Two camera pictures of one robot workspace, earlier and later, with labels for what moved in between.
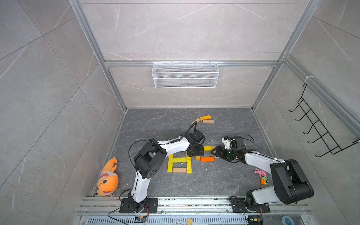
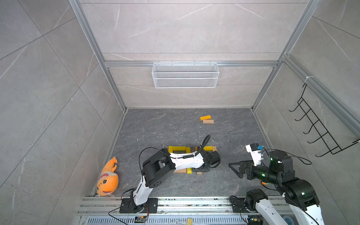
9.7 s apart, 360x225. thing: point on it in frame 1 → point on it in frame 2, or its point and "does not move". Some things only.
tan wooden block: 208,121 does not move
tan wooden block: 179,170 does not move
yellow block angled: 208,148 does not move
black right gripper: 219,153 → 248,164
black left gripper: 201,153 → 208,169
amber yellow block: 204,117 does not move
